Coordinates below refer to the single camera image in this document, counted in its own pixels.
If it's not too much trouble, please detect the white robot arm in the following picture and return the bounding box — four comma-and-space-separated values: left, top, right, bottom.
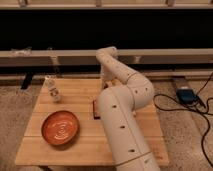
96, 47, 161, 171

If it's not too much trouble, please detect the wooden table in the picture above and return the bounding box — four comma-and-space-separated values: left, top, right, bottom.
14, 78, 170, 168

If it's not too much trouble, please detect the white bottle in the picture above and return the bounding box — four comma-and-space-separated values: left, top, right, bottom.
45, 76, 61, 102

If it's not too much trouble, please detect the orange plate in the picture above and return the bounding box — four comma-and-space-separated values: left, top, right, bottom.
41, 110, 80, 146

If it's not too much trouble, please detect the blue power box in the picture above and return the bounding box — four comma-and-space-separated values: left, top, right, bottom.
176, 89, 197, 104

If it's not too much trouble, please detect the grey metal rail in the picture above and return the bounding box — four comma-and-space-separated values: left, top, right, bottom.
0, 48, 213, 65

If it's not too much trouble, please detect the black cable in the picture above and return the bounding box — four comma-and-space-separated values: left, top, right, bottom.
153, 71, 213, 168

